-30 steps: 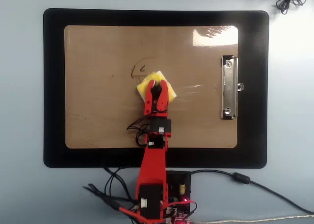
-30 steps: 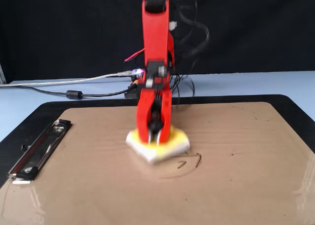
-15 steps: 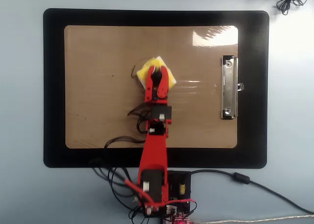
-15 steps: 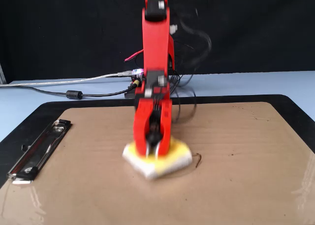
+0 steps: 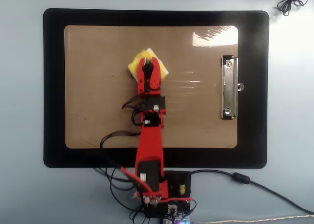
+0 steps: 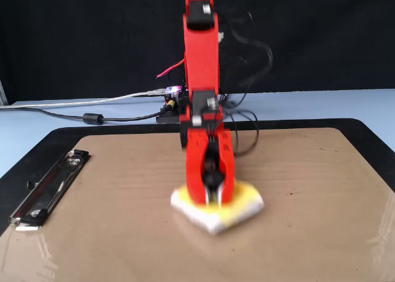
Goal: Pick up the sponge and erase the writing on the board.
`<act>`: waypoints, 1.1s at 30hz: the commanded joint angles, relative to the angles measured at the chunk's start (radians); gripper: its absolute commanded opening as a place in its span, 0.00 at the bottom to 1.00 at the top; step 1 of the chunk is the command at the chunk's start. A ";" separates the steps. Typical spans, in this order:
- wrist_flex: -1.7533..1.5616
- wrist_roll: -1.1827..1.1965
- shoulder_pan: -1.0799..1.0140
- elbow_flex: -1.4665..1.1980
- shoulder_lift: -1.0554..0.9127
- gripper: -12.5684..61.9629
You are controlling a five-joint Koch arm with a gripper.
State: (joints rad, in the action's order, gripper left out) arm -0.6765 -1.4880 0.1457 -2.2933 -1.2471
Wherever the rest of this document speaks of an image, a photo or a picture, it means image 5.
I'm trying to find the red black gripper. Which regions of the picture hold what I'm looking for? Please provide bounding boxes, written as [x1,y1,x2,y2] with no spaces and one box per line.
[136,57,167,112]

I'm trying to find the yellow sponge with black knob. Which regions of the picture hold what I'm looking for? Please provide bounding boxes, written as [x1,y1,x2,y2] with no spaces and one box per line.
[127,47,170,84]

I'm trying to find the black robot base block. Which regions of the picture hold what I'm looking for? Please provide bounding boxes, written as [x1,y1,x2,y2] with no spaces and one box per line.
[143,170,193,220]

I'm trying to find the brown clipboard board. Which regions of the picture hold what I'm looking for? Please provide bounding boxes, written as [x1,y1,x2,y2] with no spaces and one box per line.
[64,25,238,149]

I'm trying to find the controller circuit board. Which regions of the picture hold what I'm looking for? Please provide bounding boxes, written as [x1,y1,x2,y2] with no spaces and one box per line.
[160,201,195,224]

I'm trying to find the silver metal clipboard clip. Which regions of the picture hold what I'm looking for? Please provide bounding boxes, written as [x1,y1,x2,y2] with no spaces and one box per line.
[220,55,245,120]

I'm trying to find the black rectangular desk mat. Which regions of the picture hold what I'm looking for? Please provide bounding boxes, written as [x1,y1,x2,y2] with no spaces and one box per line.
[43,8,270,169]

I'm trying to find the black servo cables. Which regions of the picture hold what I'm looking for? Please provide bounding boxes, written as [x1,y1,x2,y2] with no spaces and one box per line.
[100,94,148,221]

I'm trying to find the red jumper wire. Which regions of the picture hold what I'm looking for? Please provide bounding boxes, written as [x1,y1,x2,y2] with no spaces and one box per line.
[121,166,197,211]

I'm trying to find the black power cable with ferrite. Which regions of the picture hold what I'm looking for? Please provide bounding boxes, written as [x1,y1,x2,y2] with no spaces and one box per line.
[190,169,314,215]

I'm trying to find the silver USB cable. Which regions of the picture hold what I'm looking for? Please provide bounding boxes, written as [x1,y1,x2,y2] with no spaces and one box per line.
[191,213,314,224]

